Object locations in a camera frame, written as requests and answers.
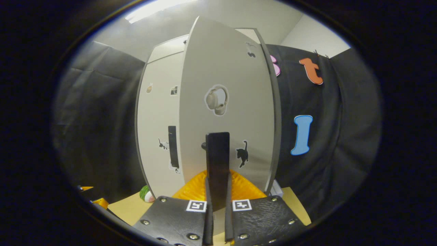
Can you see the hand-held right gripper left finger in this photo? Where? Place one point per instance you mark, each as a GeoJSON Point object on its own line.
{"type": "Point", "coordinates": [208, 225]}

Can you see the light blue book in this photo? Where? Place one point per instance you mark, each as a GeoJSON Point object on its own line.
{"type": "Point", "coordinates": [277, 189]}

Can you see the black backdrop cloth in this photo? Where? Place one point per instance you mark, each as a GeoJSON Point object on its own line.
{"type": "Point", "coordinates": [341, 136]}

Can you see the white cabinet door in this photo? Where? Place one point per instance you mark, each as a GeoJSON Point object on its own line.
{"type": "Point", "coordinates": [157, 112]}
{"type": "Point", "coordinates": [218, 61]}

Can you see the white double-door shoe cabinet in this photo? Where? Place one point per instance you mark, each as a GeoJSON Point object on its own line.
{"type": "Point", "coordinates": [167, 48]}

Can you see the watermelon slice toy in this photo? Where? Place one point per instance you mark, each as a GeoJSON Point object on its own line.
{"type": "Point", "coordinates": [146, 195]}

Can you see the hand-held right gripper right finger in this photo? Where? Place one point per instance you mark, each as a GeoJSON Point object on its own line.
{"type": "Point", "coordinates": [229, 225]}

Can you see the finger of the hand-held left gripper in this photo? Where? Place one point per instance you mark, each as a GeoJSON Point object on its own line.
{"type": "Point", "coordinates": [100, 203]}

